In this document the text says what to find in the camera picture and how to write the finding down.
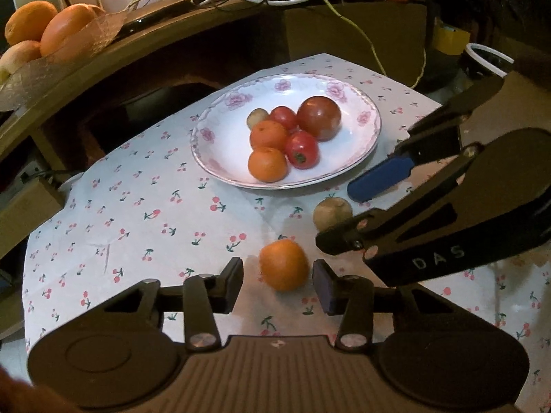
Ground large red tomato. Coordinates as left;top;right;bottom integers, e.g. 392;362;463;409
296;96;342;141

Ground white floral plate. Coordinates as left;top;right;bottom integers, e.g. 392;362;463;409
190;74;382;190

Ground cherry print tablecloth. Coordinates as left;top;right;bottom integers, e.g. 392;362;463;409
22;54;550;412

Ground front orange in tray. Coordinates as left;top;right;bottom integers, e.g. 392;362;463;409
40;4;98;57

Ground red apple in tray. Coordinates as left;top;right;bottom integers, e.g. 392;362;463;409
88;5;105;17

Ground black router with antennas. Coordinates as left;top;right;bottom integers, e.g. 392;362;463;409
116;0;242;40

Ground small brown round fruit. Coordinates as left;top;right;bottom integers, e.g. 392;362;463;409
247;108;269;130

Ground top orange in tray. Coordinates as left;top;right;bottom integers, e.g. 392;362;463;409
5;0;58;46

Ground yellow apple in tray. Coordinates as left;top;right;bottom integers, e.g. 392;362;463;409
0;40;41;84

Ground cardboard box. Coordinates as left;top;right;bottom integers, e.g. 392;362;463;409
1;177;65;257

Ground glass fruit tray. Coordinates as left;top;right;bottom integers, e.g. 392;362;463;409
1;11;127;112

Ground orange in tray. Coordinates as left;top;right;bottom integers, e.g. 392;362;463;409
40;4;98;57
5;0;58;46

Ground wooden tv stand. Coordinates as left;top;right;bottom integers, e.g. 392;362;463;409
1;0;430;169

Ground small red tomato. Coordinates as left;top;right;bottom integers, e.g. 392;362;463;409
269;105;298;133

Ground small orange mandarin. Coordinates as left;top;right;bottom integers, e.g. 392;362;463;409
249;120;290;152

